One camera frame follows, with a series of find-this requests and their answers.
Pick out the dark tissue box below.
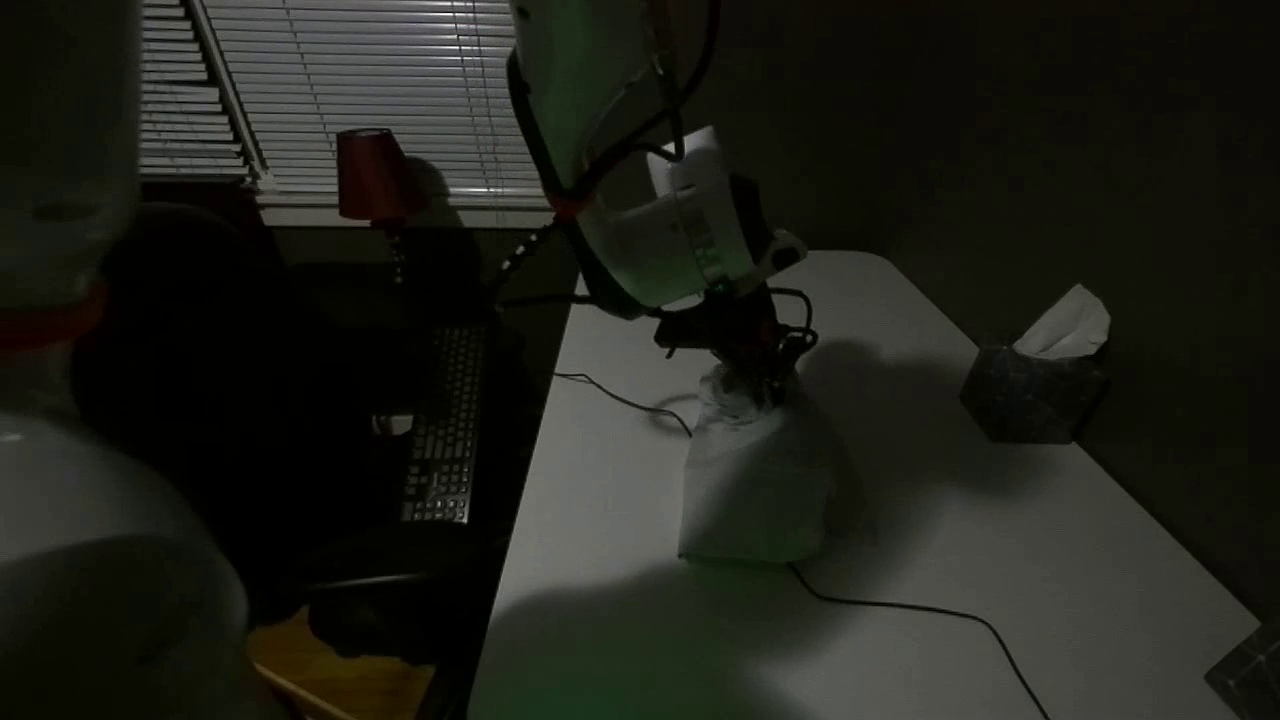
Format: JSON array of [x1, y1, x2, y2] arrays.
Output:
[[958, 283, 1110, 443]]

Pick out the dark mat at corner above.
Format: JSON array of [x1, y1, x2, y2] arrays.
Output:
[[1208, 623, 1280, 720]]

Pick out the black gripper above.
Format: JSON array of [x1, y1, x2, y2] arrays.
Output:
[[657, 283, 815, 398]]

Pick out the white window blinds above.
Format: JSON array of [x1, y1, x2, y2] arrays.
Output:
[[138, 0, 547, 225]]

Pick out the grey shirt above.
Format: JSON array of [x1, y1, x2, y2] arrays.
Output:
[[675, 366, 838, 565]]

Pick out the black office chair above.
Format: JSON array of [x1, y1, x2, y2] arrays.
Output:
[[72, 198, 282, 434]]

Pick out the black keyboard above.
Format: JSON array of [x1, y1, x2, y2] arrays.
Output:
[[399, 328, 488, 522]]

